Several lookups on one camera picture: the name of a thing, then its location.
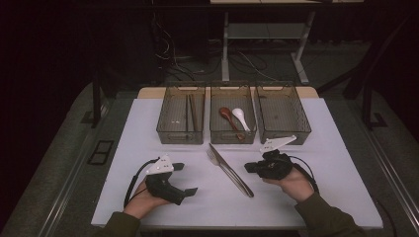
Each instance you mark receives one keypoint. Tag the white metal desk frame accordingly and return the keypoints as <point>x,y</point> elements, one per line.
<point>263,31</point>

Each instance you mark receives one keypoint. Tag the white table sheet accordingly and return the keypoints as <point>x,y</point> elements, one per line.
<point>204,204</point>

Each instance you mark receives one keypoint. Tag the person's right hand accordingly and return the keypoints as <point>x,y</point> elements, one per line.
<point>296,186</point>

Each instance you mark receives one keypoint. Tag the white ceramic spoon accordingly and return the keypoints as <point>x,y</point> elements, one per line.
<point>237,113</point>

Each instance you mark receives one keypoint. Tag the metal floor rail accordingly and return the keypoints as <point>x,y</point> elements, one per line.
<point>397,184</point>
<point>65,184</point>

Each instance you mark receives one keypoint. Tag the black metal stand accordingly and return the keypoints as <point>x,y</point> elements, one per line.
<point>366,105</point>
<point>96,98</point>

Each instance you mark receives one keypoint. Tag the brown wooden spoon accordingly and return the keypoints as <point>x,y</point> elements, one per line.
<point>225,112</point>

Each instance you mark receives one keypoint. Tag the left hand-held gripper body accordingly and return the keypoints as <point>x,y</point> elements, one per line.
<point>163,188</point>

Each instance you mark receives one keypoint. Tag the silver table knife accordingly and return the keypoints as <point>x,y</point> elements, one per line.
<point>221,158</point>

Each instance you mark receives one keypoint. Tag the person's left hand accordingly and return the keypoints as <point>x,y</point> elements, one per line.
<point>141,204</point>

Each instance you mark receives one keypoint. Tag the transparent brown plastic bin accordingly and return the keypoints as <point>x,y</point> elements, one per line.
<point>174,115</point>
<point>232,98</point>
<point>281,115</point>

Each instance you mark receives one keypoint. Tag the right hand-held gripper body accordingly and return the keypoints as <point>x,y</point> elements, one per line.
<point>275,166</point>

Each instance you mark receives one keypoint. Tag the brown wooden chopstick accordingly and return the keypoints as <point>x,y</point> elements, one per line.
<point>194,112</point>

